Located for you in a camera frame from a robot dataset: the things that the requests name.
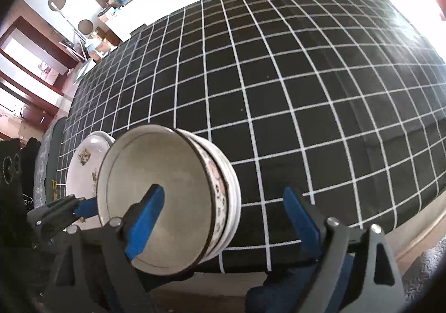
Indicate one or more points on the person's leg in blue jeans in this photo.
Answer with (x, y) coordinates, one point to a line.
(278, 294)

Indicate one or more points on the black cushion with cat face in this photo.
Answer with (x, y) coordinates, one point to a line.
(12, 177)

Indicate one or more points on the grey floral chair cushion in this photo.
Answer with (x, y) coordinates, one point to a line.
(43, 160)

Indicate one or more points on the leaning glass pane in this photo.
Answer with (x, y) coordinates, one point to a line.
(83, 71)

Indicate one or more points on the brown wooden door frame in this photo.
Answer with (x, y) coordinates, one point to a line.
(28, 66)

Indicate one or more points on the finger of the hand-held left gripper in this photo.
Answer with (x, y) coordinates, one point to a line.
(87, 208)

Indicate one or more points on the white ceramic bowl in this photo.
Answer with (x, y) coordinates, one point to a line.
(234, 201)

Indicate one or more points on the white plate with floral print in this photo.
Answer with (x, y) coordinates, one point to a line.
(83, 163)

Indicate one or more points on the black white checked tablecloth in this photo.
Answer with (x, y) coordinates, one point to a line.
(296, 90)

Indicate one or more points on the large white bowl red pattern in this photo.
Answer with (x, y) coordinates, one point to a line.
(215, 187)

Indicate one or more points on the small cream bowl grey outside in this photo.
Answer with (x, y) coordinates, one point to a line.
(156, 191)

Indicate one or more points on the dark cloth with yellow print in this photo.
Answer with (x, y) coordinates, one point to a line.
(54, 166)

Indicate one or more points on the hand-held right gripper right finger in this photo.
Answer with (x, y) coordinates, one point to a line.
(303, 226)

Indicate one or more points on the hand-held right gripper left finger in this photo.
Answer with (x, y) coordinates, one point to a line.
(146, 226)

